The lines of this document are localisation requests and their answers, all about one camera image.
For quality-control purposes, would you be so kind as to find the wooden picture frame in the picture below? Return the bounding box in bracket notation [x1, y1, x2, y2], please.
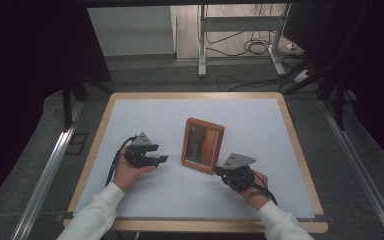
[180, 116, 226, 176]

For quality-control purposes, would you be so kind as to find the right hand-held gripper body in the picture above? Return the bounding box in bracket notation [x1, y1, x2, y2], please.
[215, 152, 258, 193]

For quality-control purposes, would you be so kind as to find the dark curtain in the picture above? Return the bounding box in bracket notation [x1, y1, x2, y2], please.
[0, 0, 112, 214]
[283, 2, 384, 174]

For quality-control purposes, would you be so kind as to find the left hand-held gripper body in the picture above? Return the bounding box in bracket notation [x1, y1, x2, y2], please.
[123, 132, 160, 168]

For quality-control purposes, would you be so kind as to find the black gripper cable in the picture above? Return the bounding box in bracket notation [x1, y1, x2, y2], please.
[248, 170, 279, 206]
[104, 135, 138, 188]

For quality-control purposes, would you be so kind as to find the white cabinet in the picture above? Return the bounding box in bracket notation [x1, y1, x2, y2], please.
[86, 5, 178, 58]

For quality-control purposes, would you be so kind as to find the black floor bracket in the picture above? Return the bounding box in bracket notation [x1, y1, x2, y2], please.
[65, 132, 89, 156]

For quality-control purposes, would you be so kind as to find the white metal desk frame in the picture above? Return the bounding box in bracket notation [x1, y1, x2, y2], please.
[197, 3, 293, 79]

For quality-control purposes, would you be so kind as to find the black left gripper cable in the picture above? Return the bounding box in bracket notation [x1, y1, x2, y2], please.
[104, 135, 138, 188]

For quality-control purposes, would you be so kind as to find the white power strip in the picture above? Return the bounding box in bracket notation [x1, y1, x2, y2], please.
[292, 68, 315, 85]

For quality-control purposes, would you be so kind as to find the aluminium rail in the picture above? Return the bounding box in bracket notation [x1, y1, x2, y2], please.
[10, 101, 85, 240]
[317, 99, 384, 240]

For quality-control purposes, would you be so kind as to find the person's right hand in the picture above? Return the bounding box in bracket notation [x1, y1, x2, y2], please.
[235, 169, 270, 212]

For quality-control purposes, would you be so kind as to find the long black floor cable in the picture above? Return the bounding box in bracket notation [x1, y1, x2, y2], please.
[215, 59, 306, 93]

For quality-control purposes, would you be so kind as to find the black metal stand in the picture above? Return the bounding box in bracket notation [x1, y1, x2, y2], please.
[61, 75, 115, 132]
[283, 58, 348, 132]

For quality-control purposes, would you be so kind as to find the black floor cable bundle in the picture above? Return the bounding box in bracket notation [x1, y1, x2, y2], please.
[205, 30, 283, 58]

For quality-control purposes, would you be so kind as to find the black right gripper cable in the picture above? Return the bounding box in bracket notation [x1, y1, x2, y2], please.
[248, 170, 279, 206]

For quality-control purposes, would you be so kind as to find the person's left hand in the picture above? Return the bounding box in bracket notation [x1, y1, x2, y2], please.
[112, 146, 157, 192]

